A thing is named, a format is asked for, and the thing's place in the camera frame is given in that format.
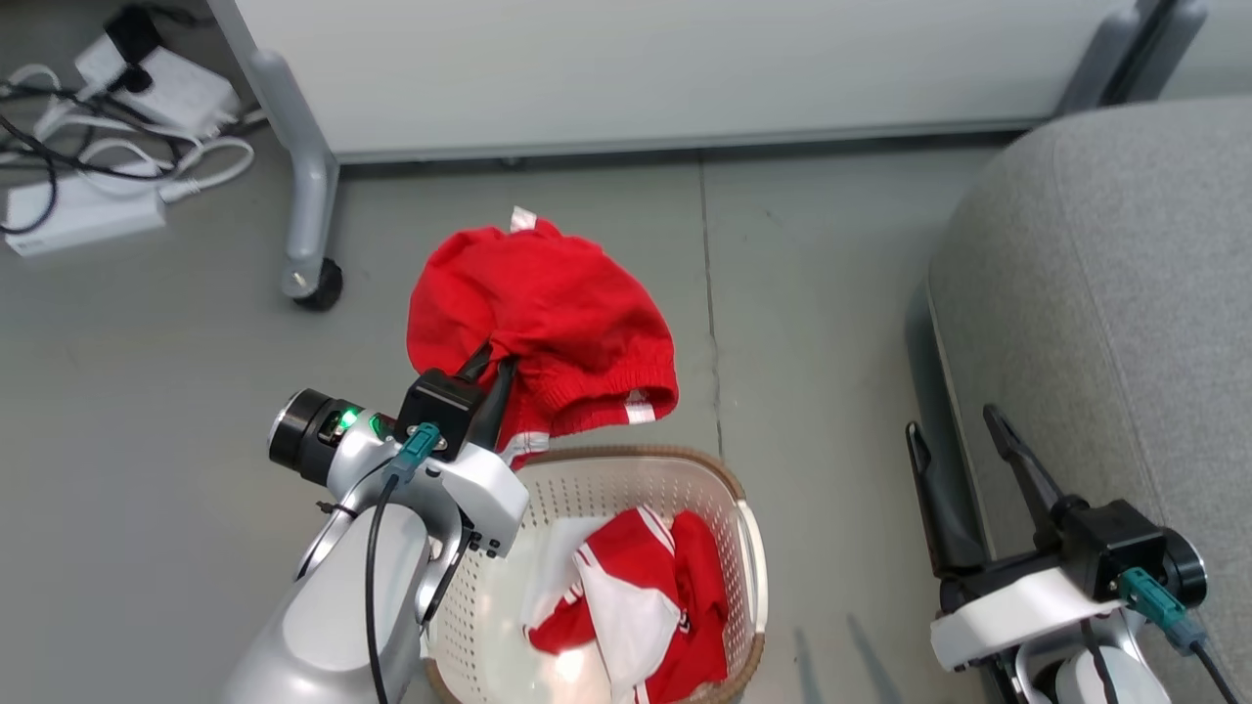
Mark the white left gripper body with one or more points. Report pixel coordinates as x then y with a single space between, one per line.
489 494

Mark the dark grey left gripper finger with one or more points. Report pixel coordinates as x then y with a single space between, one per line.
497 411
477 364

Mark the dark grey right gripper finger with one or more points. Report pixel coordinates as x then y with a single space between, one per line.
1027 474
947 523

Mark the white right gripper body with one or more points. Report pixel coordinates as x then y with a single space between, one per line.
1017 611

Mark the red shorts white stripes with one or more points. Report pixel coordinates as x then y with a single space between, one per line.
558 303

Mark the red and white jacket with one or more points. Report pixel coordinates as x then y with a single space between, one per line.
685 587

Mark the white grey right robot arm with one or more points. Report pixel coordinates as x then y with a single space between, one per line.
1105 680

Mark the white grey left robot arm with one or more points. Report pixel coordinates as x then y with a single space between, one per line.
323 626

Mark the white perforated plastic laundry basket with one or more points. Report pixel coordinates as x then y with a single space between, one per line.
606 484

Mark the black caster wheel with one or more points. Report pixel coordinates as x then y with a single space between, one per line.
325 286

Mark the grey fabric sofa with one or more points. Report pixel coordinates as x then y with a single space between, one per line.
1115 293

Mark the grey partition leg with caster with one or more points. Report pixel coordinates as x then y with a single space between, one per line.
311 186

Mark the large white partition panel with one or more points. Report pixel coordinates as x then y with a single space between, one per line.
636 68

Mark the white power strip with plugs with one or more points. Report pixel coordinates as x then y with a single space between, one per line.
186 93

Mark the long white power strip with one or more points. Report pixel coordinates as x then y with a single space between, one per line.
88 215

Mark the narrow white partition panel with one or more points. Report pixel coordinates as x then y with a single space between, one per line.
1218 44

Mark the black power adapter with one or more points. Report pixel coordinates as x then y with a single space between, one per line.
132 29

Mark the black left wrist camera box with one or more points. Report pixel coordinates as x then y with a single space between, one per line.
440 411

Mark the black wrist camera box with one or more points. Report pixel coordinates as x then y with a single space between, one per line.
1115 548
440 411

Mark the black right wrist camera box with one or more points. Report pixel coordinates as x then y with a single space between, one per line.
1115 548

